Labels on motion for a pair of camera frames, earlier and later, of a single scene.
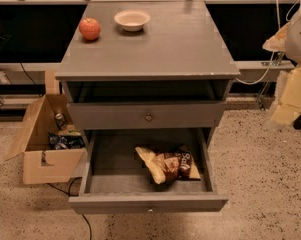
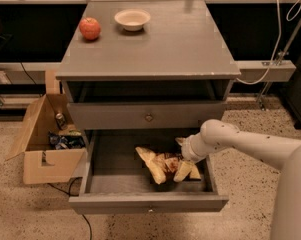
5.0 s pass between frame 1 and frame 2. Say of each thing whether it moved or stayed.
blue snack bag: stayed
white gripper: moved
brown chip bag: stayed
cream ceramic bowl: stayed
